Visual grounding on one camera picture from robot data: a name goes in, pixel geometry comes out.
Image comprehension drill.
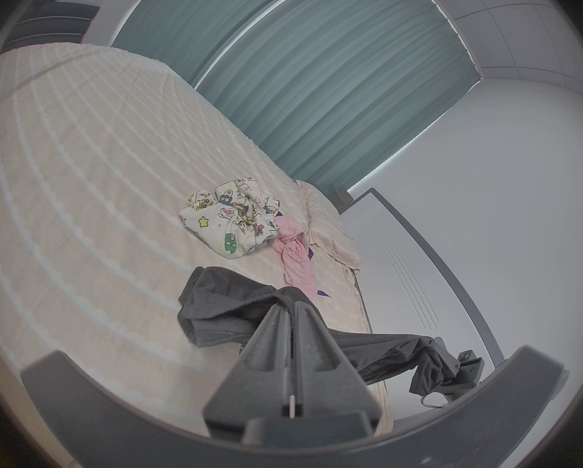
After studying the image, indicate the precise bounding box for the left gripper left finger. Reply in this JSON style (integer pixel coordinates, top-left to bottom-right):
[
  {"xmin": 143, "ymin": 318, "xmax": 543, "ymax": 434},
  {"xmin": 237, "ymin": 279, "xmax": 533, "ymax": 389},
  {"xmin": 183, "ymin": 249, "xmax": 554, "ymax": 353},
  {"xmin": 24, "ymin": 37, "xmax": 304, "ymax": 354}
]
[{"xmin": 203, "ymin": 303, "xmax": 292, "ymax": 437}]

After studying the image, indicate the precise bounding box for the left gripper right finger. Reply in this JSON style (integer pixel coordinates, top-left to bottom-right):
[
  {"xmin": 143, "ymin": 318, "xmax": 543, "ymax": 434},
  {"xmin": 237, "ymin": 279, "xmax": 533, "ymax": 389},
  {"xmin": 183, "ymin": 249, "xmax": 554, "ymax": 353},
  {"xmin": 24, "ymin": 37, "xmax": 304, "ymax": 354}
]
[{"xmin": 291, "ymin": 302, "xmax": 384, "ymax": 434}]

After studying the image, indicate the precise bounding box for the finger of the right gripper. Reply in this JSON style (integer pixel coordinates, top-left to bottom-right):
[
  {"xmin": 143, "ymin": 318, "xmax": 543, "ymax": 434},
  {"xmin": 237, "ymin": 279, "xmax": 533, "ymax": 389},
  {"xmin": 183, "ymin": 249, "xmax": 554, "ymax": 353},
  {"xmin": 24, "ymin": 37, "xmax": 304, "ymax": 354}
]
[{"xmin": 430, "ymin": 338, "xmax": 460, "ymax": 378}]

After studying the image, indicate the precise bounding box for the black T-shirt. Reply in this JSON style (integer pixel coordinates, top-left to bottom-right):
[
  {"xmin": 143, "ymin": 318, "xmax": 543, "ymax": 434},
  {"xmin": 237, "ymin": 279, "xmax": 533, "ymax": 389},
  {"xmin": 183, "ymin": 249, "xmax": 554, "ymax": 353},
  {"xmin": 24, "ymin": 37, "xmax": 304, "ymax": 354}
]
[{"xmin": 177, "ymin": 266, "xmax": 463, "ymax": 397}]

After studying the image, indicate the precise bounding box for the bed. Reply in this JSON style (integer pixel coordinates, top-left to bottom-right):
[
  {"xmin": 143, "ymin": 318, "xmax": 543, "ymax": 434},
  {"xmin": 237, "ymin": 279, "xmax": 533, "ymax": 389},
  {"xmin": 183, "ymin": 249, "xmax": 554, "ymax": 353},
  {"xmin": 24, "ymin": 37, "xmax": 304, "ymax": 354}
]
[{"xmin": 0, "ymin": 42, "xmax": 512, "ymax": 437}]

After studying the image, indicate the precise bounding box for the pink garment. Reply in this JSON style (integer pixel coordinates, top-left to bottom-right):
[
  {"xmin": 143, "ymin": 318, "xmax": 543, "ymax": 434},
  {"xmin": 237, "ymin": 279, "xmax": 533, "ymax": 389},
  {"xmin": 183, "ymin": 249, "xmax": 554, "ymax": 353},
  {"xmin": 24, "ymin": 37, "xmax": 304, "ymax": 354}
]
[{"xmin": 267, "ymin": 211, "xmax": 331, "ymax": 301}]

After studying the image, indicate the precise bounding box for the white printed pyjama top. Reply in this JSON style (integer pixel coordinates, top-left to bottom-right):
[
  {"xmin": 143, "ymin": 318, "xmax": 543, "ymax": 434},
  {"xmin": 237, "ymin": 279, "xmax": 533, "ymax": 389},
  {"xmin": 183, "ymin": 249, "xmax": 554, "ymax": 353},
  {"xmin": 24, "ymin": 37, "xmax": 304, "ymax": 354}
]
[{"xmin": 178, "ymin": 177, "xmax": 282, "ymax": 260}]

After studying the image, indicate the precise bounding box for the pale pink pillow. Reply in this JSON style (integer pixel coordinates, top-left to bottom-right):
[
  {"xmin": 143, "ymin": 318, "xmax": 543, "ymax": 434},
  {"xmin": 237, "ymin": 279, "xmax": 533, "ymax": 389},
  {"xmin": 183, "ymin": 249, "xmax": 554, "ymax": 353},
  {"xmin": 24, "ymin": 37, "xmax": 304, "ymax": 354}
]
[{"xmin": 294, "ymin": 179, "xmax": 363, "ymax": 269}]

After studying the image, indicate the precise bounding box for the grey bedside table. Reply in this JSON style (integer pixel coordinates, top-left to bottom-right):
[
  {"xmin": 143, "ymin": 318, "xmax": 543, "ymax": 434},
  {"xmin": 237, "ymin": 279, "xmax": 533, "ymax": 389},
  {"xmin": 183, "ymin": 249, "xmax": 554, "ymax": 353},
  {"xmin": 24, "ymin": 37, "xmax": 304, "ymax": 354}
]
[{"xmin": 331, "ymin": 187, "xmax": 355, "ymax": 213}]

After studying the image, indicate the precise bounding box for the blue-green curtain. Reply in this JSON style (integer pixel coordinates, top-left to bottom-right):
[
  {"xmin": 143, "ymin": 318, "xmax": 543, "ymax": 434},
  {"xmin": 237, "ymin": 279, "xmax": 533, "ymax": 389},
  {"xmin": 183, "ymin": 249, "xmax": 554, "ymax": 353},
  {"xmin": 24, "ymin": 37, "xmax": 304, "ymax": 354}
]
[
  {"xmin": 194, "ymin": 0, "xmax": 483, "ymax": 195},
  {"xmin": 110, "ymin": 0, "xmax": 351, "ymax": 84}
]

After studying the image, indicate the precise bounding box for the black chest of drawers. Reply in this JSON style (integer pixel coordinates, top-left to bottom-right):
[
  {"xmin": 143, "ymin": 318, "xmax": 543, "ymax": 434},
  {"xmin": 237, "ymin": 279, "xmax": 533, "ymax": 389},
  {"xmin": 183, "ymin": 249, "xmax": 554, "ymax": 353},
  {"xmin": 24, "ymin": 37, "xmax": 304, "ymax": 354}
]
[{"xmin": 1, "ymin": 0, "xmax": 101, "ymax": 53}]

